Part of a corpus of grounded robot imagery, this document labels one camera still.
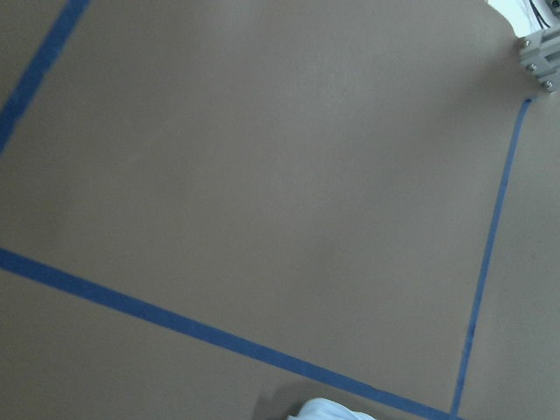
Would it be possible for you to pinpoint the aluminium frame post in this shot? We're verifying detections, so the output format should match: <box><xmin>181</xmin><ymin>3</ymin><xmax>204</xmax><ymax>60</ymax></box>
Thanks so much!
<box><xmin>518</xmin><ymin>24</ymin><xmax>559</xmax><ymax>93</ymax></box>

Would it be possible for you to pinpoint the light blue button shirt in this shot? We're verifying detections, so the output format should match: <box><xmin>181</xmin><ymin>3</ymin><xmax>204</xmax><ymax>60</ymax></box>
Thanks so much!
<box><xmin>287</xmin><ymin>398</ymin><xmax>375</xmax><ymax>420</ymax></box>

